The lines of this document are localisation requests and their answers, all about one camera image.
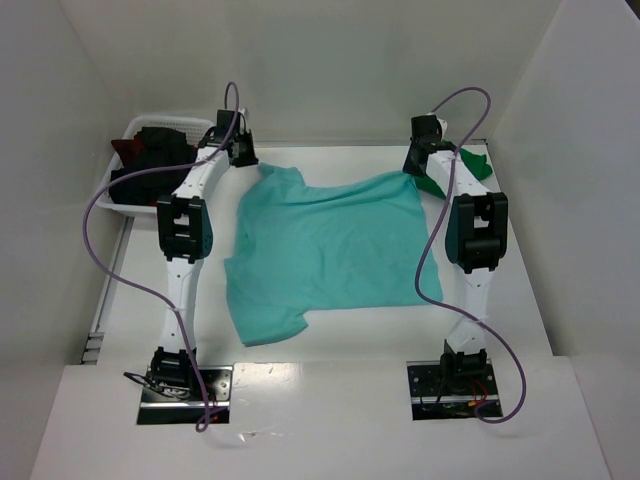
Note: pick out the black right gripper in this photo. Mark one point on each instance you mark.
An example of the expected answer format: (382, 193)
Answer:
(413, 163)

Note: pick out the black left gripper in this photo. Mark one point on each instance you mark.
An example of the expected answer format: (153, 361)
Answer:
(244, 155)

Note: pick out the teal t shirt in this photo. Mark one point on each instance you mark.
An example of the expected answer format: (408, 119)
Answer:
(301, 248)

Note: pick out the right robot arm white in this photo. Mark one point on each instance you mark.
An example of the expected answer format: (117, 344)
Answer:
(475, 242)

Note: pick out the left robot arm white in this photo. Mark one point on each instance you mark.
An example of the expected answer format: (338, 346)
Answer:
(186, 238)

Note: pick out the dark green folded t shirt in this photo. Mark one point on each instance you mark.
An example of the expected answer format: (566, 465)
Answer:
(470, 170)

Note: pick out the red garment in basket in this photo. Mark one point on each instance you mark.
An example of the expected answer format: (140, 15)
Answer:
(128, 149)

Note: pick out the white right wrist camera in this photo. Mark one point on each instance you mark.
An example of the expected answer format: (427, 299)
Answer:
(443, 126)

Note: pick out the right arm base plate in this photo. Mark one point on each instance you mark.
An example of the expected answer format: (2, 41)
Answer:
(431, 399)

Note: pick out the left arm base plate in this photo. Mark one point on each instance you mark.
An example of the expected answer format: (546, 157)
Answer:
(161, 404)

